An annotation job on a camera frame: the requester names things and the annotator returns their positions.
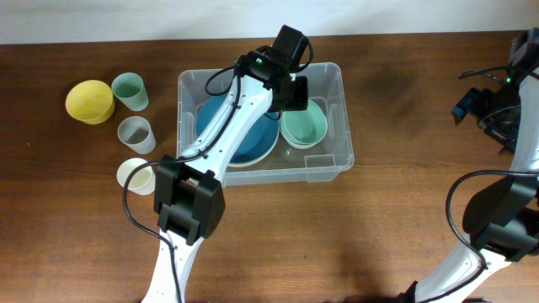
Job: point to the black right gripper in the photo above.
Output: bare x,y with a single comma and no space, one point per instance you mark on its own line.
472,103

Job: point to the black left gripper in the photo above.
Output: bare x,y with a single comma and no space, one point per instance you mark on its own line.
301,95

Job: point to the mint green small bowl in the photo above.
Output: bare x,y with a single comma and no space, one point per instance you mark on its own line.
306,127

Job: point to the dark blue bowl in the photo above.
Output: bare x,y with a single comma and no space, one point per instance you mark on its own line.
260,137

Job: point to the white small bowl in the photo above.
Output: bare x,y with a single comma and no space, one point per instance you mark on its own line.
302,146

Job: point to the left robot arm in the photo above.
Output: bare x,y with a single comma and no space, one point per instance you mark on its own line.
188,196

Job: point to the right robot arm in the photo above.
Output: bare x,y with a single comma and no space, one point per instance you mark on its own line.
498,226

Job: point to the clear plastic storage bin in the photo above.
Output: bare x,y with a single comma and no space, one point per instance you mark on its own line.
320,163

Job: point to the grey translucent cup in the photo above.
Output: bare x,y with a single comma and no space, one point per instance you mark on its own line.
136,133

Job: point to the mint green cup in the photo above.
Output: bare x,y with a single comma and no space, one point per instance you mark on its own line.
129,88

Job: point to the cream cup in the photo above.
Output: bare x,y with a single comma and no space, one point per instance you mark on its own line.
143,182

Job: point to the yellow small bowl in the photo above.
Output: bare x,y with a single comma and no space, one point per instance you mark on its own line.
91,102

